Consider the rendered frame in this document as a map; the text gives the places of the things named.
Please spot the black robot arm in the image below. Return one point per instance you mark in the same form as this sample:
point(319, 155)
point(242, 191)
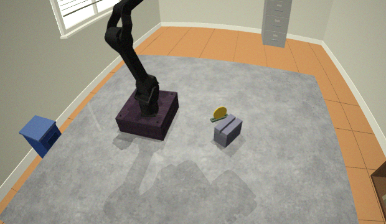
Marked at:
point(120, 39)

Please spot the gold coin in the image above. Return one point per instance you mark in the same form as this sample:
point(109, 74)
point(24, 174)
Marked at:
point(220, 112)

